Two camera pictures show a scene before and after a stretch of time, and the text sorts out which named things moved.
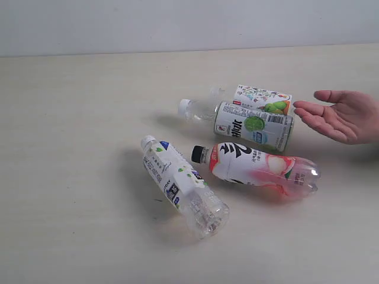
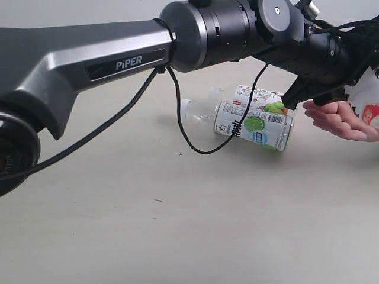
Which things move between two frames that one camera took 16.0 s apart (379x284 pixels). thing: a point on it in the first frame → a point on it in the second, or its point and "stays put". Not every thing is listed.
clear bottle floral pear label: x=253 y=98 stays put
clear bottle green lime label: x=265 y=129 stays put
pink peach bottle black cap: x=247 y=164 → x=363 y=97
